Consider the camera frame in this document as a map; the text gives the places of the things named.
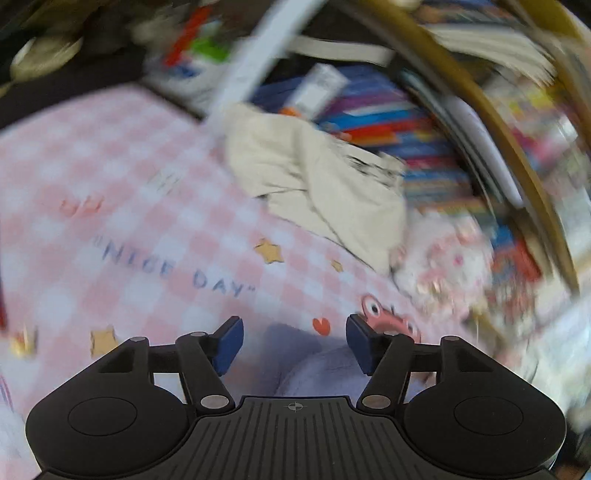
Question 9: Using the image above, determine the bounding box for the purple and mauve knit sweater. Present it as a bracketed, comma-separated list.
[252, 323, 439, 400]

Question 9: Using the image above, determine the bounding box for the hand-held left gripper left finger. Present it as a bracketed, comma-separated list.
[97, 316, 245, 411]

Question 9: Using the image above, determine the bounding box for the white wooden bookshelf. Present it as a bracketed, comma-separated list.
[203, 0, 591, 296]

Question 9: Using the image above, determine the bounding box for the cream wristwatch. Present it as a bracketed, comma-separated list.
[9, 36, 85, 80]

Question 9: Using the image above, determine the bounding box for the white pink plush bunny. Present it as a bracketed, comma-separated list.
[390, 217, 502, 324]

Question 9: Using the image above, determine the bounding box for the cream sweatshirt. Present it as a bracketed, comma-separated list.
[224, 102, 409, 274]

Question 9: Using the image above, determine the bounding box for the row of colourful books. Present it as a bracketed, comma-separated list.
[249, 65, 546, 296]

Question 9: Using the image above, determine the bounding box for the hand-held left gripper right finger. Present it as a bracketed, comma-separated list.
[346, 314, 492, 411]

